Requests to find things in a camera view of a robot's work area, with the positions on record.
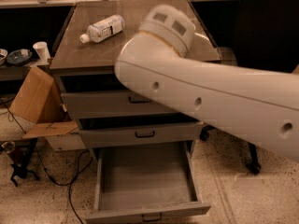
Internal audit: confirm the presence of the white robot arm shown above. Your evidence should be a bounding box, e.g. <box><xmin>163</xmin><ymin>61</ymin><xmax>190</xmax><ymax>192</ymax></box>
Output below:
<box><xmin>115</xmin><ymin>5</ymin><xmax>299</xmax><ymax>161</ymax></box>

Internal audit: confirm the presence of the grey drawer cabinet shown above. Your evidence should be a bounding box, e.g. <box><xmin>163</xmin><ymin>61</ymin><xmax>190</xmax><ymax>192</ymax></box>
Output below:
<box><xmin>49</xmin><ymin>0</ymin><xmax>221</xmax><ymax>154</ymax></box>

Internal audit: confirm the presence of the grey middle drawer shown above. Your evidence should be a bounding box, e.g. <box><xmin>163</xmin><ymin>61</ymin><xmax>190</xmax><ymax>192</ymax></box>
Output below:
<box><xmin>80</xmin><ymin>113</ymin><xmax>202</xmax><ymax>148</ymax></box>

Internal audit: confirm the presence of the grey drawer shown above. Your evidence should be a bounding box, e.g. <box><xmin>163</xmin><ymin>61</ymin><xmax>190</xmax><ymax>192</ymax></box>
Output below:
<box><xmin>85</xmin><ymin>142</ymin><xmax>210</xmax><ymax>224</ymax></box>
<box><xmin>80</xmin><ymin>113</ymin><xmax>202</xmax><ymax>148</ymax></box>
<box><xmin>62</xmin><ymin>74</ymin><xmax>174</xmax><ymax>119</ymax></box>

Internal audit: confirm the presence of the grey top drawer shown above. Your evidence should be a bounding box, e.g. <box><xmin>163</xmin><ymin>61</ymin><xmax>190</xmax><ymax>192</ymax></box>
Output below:
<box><xmin>62</xmin><ymin>74</ymin><xmax>174</xmax><ymax>119</ymax></box>

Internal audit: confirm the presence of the grey bottom drawer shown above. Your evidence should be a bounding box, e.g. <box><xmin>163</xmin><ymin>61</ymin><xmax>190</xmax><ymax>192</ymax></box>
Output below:
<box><xmin>85</xmin><ymin>142</ymin><xmax>210</xmax><ymax>224</ymax></box>

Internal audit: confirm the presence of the clear plastic bottle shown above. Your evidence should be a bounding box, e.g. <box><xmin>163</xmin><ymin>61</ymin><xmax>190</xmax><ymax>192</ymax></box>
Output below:
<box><xmin>79</xmin><ymin>15</ymin><xmax>124</xmax><ymax>44</ymax></box>

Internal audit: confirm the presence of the brown cardboard box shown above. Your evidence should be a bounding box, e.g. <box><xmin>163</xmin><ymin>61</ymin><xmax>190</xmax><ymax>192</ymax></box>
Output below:
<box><xmin>9</xmin><ymin>67</ymin><xmax>85</xmax><ymax>151</ymax></box>

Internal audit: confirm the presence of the white paper cup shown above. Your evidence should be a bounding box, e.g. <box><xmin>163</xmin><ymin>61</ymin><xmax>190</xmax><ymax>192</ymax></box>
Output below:
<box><xmin>33</xmin><ymin>41</ymin><xmax>50</xmax><ymax>61</ymax></box>

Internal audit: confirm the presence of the dark blue plate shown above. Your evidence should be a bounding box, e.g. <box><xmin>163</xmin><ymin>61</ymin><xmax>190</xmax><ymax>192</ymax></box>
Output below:
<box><xmin>7</xmin><ymin>49</ymin><xmax>33</xmax><ymax>66</ymax></box>

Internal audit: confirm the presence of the black office chair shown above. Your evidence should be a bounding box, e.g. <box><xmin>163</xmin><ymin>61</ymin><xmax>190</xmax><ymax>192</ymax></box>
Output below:
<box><xmin>199</xmin><ymin>0</ymin><xmax>299</xmax><ymax>175</ymax></box>

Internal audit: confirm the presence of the wooden side shelf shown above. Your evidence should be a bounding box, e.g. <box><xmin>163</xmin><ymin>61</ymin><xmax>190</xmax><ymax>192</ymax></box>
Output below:
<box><xmin>0</xmin><ymin>60</ymin><xmax>50</xmax><ymax>81</ymax></box>

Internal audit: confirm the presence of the black tripod stand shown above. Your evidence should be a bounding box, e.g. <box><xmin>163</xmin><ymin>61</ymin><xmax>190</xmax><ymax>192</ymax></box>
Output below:
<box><xmin>0</xmin><ymin>138</ymin><xmax>39</xmax><ymax>186</ymax></box>

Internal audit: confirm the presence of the small bowl at left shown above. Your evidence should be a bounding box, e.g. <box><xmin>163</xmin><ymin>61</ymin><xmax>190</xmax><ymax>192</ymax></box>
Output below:
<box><xmin>0</xmin><ymin>49</ymin><xmax>7</xmax><ymax>66</ymax></box>

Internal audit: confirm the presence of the black floor cable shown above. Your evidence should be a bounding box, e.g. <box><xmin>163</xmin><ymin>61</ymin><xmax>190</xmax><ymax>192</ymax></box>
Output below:
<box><xmin>0</xmin><ymin>97</ymin><xmax>93</xmax><ymax>224</ymax></box>

